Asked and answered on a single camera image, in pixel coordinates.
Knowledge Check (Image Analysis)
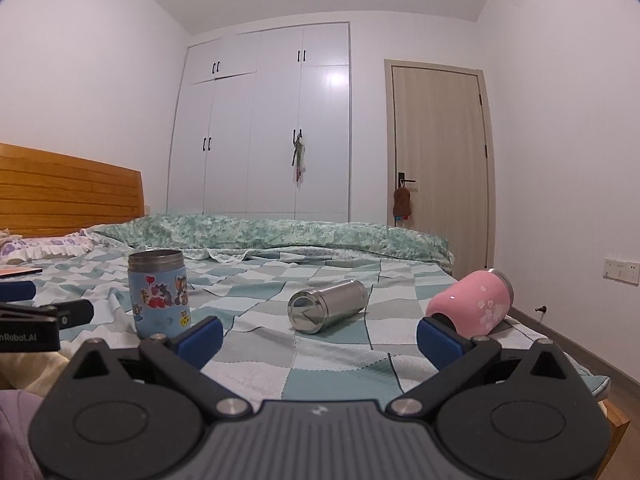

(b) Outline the wooden bed frame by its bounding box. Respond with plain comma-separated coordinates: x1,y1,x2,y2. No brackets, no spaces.
597,394,632,461

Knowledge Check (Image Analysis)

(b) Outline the blue cartoon sticker cup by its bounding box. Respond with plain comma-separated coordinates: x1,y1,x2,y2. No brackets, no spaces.
126,249,192,340

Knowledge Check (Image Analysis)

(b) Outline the white wall socket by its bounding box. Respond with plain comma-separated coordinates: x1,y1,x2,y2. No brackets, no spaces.
602,257,640,282

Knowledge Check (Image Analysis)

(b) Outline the brown bag on door handle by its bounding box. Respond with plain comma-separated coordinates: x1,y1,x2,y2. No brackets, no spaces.
393,185,413,223

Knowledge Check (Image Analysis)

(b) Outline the wooden headboard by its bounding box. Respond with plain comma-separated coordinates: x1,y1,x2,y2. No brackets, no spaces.
0,142,146,238

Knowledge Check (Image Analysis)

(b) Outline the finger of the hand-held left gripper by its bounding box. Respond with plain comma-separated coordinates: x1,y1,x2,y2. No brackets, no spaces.
0,281,37,302
54,299,95,331

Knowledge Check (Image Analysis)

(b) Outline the pink floral cup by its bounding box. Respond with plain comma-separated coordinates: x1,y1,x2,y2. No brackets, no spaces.
425,269,515,338

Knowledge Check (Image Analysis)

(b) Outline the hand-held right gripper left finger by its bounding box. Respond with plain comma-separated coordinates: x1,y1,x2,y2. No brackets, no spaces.
65,316,253,417

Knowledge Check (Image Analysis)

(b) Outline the green floral quilt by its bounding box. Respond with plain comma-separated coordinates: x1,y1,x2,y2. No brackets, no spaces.
92,213,455,267

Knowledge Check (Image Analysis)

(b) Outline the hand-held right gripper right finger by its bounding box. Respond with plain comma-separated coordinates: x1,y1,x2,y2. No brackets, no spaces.
387,316,582,417

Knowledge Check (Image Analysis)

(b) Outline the light wooden door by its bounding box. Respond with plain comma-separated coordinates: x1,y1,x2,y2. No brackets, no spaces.
384,58,497,283

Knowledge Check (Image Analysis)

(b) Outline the white wardrobe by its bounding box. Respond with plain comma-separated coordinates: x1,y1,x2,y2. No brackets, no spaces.
166,21,351,223

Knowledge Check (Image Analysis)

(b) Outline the purple floral pillow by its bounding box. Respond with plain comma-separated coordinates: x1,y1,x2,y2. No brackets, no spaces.
0,232,96,264

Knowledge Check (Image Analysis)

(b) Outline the hanging key bunch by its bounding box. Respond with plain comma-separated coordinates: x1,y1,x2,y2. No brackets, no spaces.
291,130,307,187

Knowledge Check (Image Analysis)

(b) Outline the person's left forearm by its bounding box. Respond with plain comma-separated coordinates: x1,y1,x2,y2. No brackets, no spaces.
0,349,73,393

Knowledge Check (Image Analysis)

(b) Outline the person's purple clothing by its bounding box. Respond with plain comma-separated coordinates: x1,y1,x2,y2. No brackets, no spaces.
0,390,46,480

